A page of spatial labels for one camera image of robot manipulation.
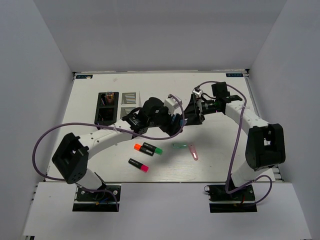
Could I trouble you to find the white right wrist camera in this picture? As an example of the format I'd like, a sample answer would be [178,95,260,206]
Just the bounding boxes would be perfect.
[192,86,203,98]

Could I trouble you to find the orange capped black highlighter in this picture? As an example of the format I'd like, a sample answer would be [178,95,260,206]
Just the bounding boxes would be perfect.
[133,143,154,156]

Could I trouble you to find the blue right corner label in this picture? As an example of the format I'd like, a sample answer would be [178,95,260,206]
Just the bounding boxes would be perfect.
[225,72,244,78]

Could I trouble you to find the pink capped black highlighter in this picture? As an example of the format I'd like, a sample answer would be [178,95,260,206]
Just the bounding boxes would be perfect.
[128,158,149,173]

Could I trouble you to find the clear green lead case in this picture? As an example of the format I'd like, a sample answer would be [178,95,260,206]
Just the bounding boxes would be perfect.
[172,142,188,149]

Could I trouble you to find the clear tube of coloured pins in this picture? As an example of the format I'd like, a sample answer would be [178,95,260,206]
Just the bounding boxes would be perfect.
[105,91,115,105]

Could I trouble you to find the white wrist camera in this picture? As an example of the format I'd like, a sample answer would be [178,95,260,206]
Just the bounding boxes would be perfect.
[192,86,203,98]
[163,94,182,116]

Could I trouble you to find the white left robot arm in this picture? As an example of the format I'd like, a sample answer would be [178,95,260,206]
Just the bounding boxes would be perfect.
[52,94,185,200]

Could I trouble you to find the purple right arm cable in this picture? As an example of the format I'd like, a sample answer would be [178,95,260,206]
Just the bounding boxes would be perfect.
[197,81,274,207]

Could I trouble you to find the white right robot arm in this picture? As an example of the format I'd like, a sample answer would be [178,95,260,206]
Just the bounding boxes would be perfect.
[184,81,286,200]

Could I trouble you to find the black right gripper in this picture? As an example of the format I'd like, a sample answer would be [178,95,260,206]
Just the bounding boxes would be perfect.
[181,93,217,126]

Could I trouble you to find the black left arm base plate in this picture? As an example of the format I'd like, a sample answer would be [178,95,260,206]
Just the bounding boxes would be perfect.
[72,184,122,213]

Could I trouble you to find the blue corner label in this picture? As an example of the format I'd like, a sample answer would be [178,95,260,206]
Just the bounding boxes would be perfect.
[75,74,93,79]
[225,72,244,78]

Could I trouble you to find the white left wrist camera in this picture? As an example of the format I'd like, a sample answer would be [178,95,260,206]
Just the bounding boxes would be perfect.
[163,94,182,116]

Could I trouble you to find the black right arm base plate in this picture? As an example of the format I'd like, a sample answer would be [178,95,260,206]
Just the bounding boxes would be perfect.
[204,184,258,214]

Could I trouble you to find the blue left corner label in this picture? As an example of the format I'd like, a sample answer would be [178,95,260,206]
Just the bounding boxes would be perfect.
[75,74,93,79]

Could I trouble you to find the green capped black highlighter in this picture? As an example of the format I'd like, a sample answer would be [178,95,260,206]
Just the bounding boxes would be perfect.
[142,142,163,155]

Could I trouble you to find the black slotted organizer box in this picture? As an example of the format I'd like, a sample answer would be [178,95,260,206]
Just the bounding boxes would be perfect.
[94,91,119,126]

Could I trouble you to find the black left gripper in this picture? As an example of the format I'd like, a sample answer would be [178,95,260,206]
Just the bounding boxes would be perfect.
[148,103,183,137]

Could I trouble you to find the clear pink lead case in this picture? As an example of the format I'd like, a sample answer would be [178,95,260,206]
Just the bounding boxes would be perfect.
[188,144,199,161]

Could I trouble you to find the white slotted organizer box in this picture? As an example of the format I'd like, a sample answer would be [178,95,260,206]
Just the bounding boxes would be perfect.
[118,91,142,119]

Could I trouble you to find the blue round jar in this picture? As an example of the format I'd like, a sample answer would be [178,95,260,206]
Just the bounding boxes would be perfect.
[171,113,187,128]

